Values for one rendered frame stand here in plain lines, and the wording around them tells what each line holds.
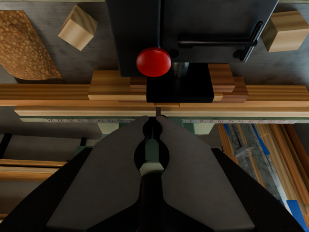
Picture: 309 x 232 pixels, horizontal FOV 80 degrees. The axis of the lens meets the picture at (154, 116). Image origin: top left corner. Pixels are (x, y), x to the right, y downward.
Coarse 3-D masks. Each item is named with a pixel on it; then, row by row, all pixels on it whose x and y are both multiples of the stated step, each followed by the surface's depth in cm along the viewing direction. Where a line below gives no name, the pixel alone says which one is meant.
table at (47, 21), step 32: (0, 0) 23; (32, 0) 23; (64, 0) 23; (96, 0) 23; (288, 0) 23; (96, 32) 27; (64, 64) 32; (96, 64) 32; (256, 64) 32; (288, 64) 32
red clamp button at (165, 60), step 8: (152, 48) 15; (160, 48) 15; (144, 56) 15; (152, 56) 15; (160, 56) 15; (168, 56) 15; (144, 64) 16; (152, 64) 16; (160, 64) 16; (168, 64) 16; (144, 72) 17; (152, 72) 16; (160, 72) 16
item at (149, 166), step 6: (174, 120) 27; (180, 120) 27; (150, 144) 25; (156, 144) 25; (150, 150) 25; (156, 150) 25; (150, 156) 24; (156, 156) 24; (144, 162) 24; (150, 162) 24; (156, 162) 24; (144, 168) 26; (150, 168) 26; (156, 168) 26; (162, 168) 26
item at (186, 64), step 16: (176, 64) 24; (192, 64) 27; (160, 80) 26; (176, 80) 26; (192, 80) 26; (208, 80) 26; (160, 96) 24; (176, 96) 24; (192, 96) 24; (208, 96) 24
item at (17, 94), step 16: (0, 96) 34; (16, 96) 34; (32, 96) 34; (48, 96) 34; (64, 96) 34; (80, 96) 34; (256, 96) 35; (272, 96) 35; (288, 96) 35; (304, 96) 35
